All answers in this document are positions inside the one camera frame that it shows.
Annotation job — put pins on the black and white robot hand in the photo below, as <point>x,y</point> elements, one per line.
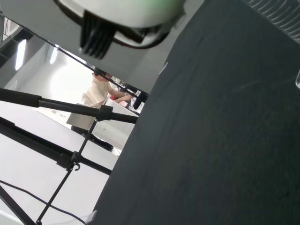
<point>131,11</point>

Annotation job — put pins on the clear cloth clip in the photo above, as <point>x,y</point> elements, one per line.
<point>92,216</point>
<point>164,67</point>

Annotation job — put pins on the person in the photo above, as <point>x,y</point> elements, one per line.
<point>97,91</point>

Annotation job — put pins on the black tripod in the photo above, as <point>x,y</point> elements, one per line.
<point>70,107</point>

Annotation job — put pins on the black bench cloth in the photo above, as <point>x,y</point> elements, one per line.
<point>211,140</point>

